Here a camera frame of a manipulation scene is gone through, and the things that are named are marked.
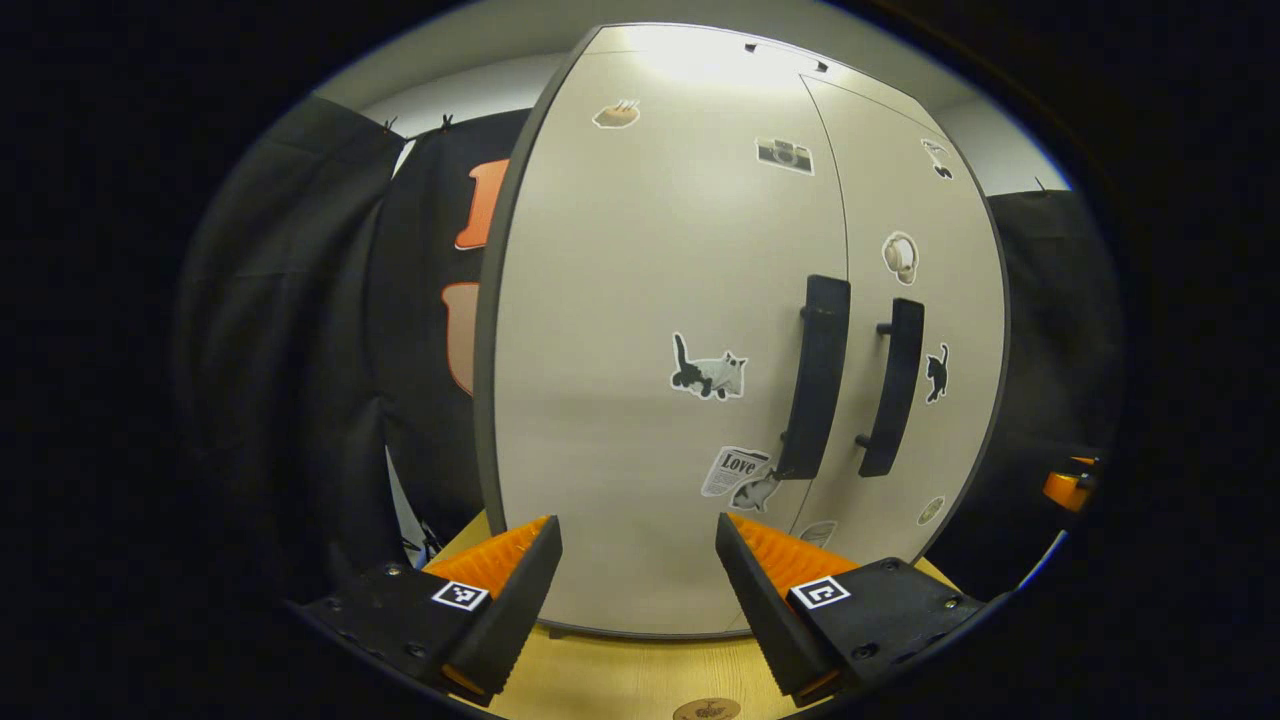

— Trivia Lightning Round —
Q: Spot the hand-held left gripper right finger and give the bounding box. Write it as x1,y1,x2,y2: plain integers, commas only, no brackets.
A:
715,513,991,706

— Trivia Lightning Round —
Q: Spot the black door handle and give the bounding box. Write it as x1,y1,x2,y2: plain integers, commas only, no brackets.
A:
777,275,852,482
856,298,926,479

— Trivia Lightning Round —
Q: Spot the black right door handle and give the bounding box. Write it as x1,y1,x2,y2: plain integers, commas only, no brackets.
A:
856,298,926,479

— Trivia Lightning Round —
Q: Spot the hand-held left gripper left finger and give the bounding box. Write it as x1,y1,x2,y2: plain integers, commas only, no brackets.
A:
290,515,563,706

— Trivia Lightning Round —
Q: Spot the black backdrop cloth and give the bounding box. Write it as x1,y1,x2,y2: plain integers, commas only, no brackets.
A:
925,188,1127,601
175,95,531,603

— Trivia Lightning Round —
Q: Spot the black left door handle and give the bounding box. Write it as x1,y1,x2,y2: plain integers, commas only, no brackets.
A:
777,275,852,482

